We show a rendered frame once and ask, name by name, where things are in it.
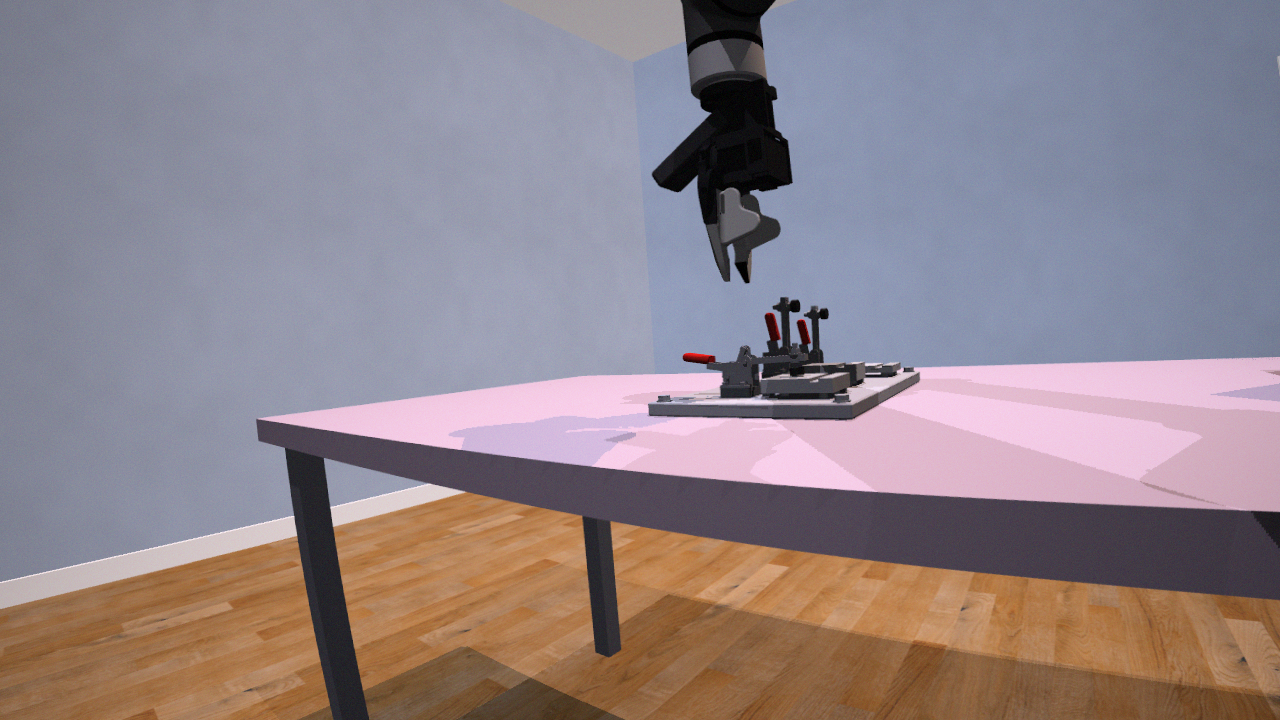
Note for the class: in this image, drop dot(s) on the grey toggle clamp with red handle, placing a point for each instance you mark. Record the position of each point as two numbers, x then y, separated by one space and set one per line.
784 306
737 375

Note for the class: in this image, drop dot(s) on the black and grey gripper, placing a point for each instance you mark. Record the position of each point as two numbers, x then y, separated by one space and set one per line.
736 158

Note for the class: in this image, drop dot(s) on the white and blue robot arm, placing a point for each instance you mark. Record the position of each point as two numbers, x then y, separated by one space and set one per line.
724 42

